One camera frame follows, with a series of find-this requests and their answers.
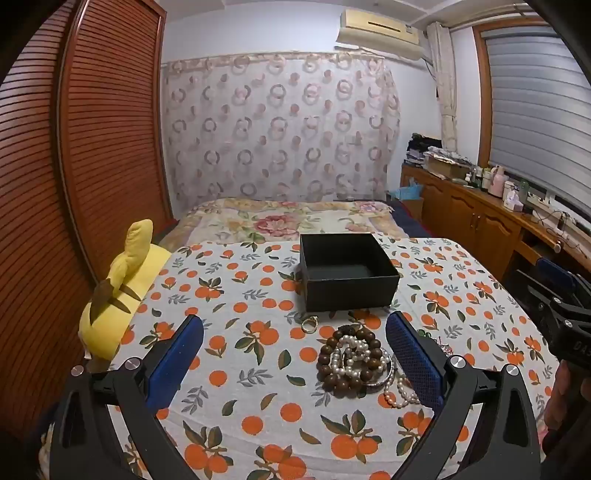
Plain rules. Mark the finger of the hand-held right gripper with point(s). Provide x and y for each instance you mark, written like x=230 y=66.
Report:
x=556 y=271
x=535 y=290

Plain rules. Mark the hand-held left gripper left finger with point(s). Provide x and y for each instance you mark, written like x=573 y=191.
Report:
x=178 y=360

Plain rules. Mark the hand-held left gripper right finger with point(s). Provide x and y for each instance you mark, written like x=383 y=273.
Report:
x=413 y=364

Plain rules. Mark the silver bangle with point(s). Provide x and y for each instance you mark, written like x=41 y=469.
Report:
x=385 y=381

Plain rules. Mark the black cardboard box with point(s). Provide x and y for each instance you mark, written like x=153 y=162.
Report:
x=323 y=295

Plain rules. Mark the person's right hand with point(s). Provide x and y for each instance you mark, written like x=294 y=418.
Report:
x=561 y=401

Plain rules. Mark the white power strip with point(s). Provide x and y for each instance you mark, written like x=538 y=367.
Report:
x=540 y=201

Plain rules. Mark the yellow plush toy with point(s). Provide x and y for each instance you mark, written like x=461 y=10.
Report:
x=138 y=272

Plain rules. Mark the wooden sideboard cabinet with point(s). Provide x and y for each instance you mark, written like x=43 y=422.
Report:
x=461 y=212

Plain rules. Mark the pink bottle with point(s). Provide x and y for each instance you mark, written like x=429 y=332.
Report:
x=497 y=181

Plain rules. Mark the orange fruit print cloth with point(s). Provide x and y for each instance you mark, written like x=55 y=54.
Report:
x=277 y=406

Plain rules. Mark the dark blue bedsheet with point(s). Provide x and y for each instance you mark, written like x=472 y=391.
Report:
x=406 y=221

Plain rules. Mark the small brown cardboard box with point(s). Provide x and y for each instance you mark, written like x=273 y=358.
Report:
x=414 y=208

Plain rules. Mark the blue plastic bag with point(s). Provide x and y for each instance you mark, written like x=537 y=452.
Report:
x=406 y=190

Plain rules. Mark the grey window blind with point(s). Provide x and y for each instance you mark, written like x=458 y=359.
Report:
x=540 y=106

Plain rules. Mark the floral quilt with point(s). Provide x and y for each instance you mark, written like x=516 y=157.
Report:
x=277 y=226

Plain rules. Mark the stack of folded clothes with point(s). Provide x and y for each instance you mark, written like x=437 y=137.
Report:
x=422 y=150

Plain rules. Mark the louvered wooden wardrobe door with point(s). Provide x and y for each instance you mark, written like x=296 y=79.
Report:
x=32 y=230
x=111 y=138

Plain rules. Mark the beige window curtain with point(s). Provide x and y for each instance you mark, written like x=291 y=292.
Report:
x=445 y=92

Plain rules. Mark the circle print sheer curtain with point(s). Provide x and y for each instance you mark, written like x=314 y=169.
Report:
x=277 y=138

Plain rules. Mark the wall air conditioner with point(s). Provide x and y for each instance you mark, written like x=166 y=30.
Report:
x=378 y=32

